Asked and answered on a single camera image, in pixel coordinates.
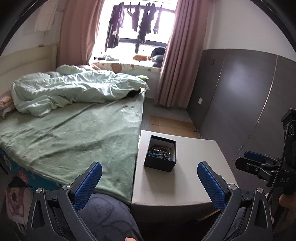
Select left pink curtain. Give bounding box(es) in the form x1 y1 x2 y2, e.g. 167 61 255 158
60 0 104 66

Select dark pillows on sill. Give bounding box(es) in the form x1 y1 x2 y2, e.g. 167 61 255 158
151 47 166 68

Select pink curtain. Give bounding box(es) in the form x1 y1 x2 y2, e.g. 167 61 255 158
60 0 104 66
154 0 215 108

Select cream padded headboard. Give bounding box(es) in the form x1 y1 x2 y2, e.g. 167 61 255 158
0 44 58 94

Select patterned window seat cushion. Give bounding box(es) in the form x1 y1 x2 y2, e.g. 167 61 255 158
92 60 161 75

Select orange plush toy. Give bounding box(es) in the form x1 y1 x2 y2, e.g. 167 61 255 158
133 55 150 61

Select light green duvet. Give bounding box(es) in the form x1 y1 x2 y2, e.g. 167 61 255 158
11 65 149 117

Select flattened cardboard sheets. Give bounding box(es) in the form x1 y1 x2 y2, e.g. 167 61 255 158
149 115 200 138

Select green bed sheet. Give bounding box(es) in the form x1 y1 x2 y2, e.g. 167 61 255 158
1 93 144 204

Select right pink curtain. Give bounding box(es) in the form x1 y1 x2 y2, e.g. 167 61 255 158
154 0 215 108

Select hanging dark clothes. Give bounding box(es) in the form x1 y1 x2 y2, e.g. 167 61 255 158
105 3 164 49

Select bead jewelry pile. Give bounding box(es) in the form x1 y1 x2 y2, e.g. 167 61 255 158
147 145 172 161

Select dark blue trouser leg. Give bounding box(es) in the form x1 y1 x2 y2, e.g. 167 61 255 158
78 193 143 241

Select dark grey wardrobe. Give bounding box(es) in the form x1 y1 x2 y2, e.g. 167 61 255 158
187 49 295 178

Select right hand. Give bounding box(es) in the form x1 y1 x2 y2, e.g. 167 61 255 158
271 193 295 235

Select beige hanging towel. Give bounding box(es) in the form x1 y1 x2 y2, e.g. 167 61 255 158
35 0 59 32

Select black jewelry box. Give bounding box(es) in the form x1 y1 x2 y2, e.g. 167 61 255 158
144 135 177 172

